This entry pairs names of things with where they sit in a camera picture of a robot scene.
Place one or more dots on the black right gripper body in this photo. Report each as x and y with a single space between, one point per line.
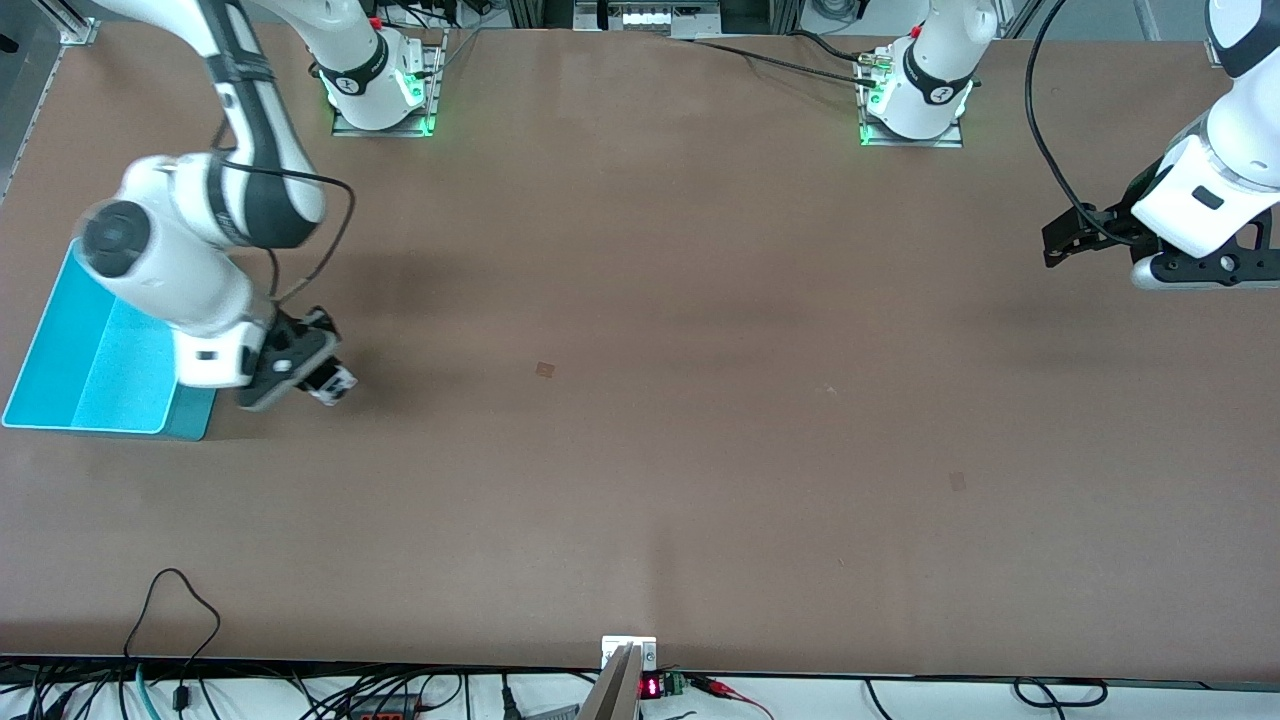
300 334

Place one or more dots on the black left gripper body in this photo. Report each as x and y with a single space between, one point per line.
1123 224

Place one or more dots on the white jeep toy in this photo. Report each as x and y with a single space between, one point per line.
343 382

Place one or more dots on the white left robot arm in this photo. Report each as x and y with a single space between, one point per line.
935 70

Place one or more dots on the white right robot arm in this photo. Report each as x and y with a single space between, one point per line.
180 290

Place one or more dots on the turquoise plastic bin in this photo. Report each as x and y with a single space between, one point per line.
90 380

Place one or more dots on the orange black power strip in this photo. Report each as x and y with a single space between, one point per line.
385 710

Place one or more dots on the red LED display module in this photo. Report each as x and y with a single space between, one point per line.
652 687

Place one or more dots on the red clip lead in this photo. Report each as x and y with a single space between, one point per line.
725 688

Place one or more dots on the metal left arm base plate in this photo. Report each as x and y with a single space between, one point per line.
950 140

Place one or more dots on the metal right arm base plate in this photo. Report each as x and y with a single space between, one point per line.
432 95

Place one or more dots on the white mount bracket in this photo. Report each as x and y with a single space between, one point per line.
645 645

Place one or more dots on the grey camera mount bar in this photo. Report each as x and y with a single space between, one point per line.
612 690

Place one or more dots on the aluminium frame light unit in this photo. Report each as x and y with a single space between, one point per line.
645 15

